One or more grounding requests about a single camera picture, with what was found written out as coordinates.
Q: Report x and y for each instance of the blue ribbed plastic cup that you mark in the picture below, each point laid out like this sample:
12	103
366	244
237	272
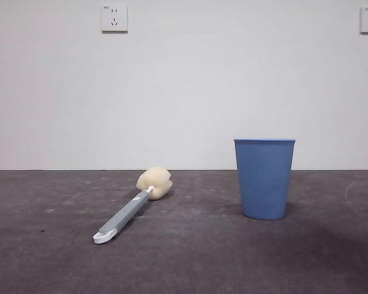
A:
263	180

